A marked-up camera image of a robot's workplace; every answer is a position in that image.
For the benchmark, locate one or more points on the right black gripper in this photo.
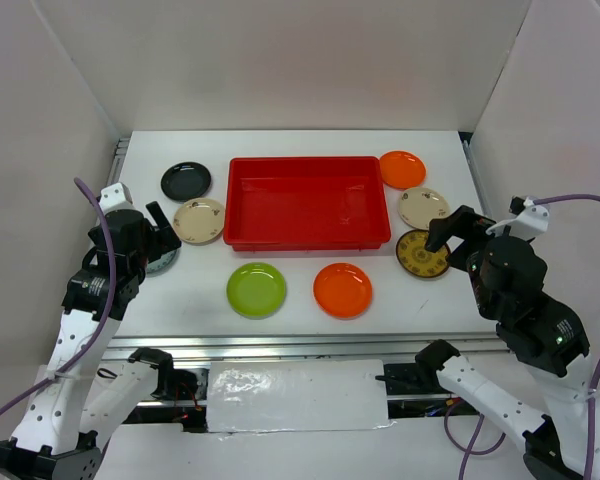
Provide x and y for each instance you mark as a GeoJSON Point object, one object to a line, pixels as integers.
{"type": "Point", "coordinates": [462, 221]}

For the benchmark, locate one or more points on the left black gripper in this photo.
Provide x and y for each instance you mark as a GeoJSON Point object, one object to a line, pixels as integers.
{"type": "Point", "coordinates": [162, 239]}

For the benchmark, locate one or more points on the black plate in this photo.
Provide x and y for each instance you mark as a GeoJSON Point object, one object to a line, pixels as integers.
{"type": "Point", "coordinates": [185, 181]}

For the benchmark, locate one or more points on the cream floral plate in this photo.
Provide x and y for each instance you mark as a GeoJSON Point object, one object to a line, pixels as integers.
{"type": "Point", "coordinates": [418, 206]}
{"type": "Point", "coordinates": [199, 221]}

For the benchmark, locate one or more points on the blue patterned plate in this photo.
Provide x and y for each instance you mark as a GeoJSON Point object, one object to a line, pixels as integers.
{"type": "Point", "coordinates": [161, 264]}

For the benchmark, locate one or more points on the yellow brown patterned plate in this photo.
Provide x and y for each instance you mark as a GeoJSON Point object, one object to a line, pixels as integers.
{"type": "Point", "coordinates": [412, 255]}

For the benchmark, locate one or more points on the orange plate back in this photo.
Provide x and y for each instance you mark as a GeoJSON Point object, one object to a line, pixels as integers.
{"type": "Point", "coordinates": [402, 169]}

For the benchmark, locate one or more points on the orange plate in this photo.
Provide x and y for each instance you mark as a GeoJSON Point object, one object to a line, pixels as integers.
{"type": "Point", "coordinates": [343, 290]}
{"type": "Point", "coordinates": [402, 169]}

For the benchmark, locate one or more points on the green plate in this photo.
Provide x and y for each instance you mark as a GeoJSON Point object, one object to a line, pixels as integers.
{"type": "Point", "coordinates": [256, 290]}

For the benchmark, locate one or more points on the orange plate front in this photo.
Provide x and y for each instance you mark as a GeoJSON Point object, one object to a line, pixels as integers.
{"type": "Point", "coordinates": [343, 290]}

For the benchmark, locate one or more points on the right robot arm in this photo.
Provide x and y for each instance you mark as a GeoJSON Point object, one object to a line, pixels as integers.
{"type": "Point", "coordinates": [546, 336]}

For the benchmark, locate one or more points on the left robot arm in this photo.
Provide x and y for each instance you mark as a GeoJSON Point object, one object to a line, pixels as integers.
{"type": "Point", "coordinates": [63, 434]}

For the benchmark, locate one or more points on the red plastic bin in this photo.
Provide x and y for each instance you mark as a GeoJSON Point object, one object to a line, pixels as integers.
{"type": "Point", "coordinates": [306, 204]}

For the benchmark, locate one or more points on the white taped cover panel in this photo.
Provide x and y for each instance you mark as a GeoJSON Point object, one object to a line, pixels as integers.
{"type": "Point", "coordinates": [289, 396]}

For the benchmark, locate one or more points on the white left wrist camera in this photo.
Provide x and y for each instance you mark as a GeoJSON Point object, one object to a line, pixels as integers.
{"type": "Point", "coordinates": [115, 197]}

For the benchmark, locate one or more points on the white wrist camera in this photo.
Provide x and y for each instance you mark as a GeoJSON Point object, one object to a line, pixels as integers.
{"type": "Point", "coordinates": [115, 197]}
{"type": "Point", "coordinates": [528, 220]}

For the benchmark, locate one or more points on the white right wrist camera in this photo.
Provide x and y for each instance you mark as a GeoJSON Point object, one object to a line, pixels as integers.
{"type": "Point", "coordinates": [528, 220]}

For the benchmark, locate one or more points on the aluminium rail frame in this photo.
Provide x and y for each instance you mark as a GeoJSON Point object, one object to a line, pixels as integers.
{"type": "Point", "coordinates": [184, 310]}

